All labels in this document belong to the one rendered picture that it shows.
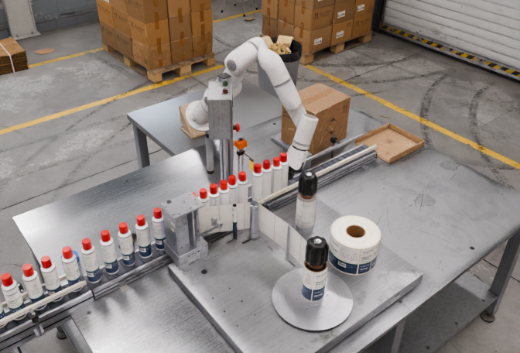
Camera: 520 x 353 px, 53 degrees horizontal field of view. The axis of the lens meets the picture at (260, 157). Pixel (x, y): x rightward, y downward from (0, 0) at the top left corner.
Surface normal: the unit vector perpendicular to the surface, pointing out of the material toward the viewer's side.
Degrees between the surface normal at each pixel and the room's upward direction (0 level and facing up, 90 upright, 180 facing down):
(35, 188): 0
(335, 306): 0
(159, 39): 92
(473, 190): 0
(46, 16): 90
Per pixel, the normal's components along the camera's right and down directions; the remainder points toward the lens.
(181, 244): 0.62, 0.44
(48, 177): 0.01, -0.83
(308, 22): -0.74, 0.36
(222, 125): 0.06, 0.55
